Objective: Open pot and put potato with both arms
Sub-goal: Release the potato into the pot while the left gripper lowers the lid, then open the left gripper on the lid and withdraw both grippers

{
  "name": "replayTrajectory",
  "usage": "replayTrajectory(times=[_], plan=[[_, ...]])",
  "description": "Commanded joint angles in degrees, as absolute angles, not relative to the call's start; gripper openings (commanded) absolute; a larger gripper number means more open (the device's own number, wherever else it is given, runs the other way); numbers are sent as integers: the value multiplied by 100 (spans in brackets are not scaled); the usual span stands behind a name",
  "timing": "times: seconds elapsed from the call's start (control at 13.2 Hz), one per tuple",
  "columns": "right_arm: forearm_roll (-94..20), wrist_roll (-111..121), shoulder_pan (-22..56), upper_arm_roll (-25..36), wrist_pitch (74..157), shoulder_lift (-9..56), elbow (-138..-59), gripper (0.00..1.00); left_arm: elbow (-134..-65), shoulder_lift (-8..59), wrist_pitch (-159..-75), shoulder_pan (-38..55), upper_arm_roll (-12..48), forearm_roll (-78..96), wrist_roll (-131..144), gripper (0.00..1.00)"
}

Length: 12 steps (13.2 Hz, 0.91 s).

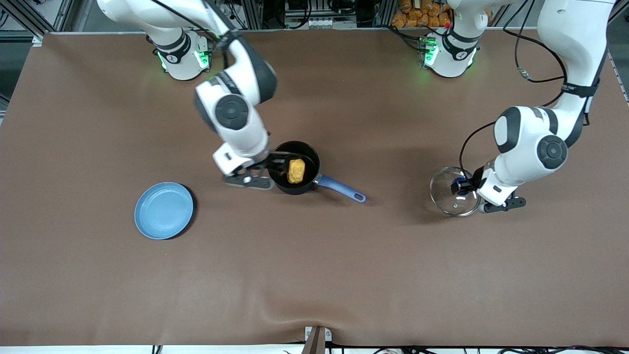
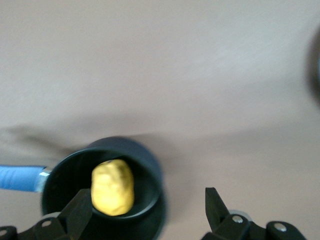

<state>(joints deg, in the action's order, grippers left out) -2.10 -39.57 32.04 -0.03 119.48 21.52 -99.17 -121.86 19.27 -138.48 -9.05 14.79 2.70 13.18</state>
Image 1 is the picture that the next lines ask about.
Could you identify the brown table mat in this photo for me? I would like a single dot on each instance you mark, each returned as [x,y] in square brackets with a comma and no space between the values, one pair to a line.
[344,270]

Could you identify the metal table clamp bracket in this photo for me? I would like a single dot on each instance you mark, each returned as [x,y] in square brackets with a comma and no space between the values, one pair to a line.
[317,339]

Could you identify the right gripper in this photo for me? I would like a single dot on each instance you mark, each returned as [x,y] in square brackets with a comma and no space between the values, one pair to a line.
[266,162]

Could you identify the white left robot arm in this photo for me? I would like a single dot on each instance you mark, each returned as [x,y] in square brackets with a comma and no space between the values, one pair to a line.
[521,137]

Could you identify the blue round plate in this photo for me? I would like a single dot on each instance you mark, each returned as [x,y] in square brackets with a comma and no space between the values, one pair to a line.
[164,211]

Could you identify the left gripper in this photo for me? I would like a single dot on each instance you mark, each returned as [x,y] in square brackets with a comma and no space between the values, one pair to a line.
[474,178]

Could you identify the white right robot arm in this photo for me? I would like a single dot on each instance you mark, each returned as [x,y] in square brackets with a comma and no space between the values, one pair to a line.
[245,128]

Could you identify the white power strip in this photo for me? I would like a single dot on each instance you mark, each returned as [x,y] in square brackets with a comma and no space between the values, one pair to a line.
[319,22]

